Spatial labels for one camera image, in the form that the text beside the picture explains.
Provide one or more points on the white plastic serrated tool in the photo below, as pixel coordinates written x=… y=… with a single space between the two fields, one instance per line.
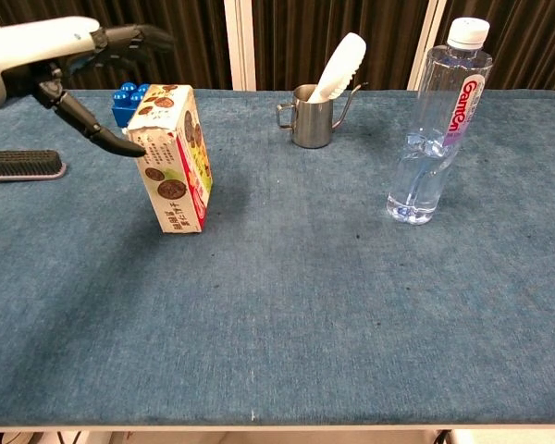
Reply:
x=340 y=65

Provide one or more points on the blue fabric tablecloth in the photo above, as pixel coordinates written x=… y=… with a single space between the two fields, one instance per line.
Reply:
x=305 y=324

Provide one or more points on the clear plastic water bottle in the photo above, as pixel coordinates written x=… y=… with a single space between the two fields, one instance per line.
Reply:
x=437 y=129

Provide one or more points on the blue toy building block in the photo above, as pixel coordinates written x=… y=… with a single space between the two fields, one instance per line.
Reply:
x=122 y=108

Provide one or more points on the dark brown pleated curtain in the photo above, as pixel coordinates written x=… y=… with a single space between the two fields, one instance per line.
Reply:
x=532 y=41
x=199 y=46
x=305 y=32

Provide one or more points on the white frame post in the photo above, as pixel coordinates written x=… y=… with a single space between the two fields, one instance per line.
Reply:
x=240 y=44
x=425 y=51

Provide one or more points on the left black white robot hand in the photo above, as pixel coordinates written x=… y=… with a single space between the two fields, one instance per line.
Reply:
x=37 y=44

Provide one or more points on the dark bristle scrubbing brush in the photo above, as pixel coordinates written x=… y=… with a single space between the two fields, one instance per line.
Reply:
x=23 y=163

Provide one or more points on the printed cardboard cookie box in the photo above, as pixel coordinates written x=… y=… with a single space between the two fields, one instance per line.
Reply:
x=176 y=157

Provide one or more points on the stainless steel spouted pitcher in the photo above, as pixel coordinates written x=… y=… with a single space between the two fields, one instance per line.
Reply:
x=311 y=122

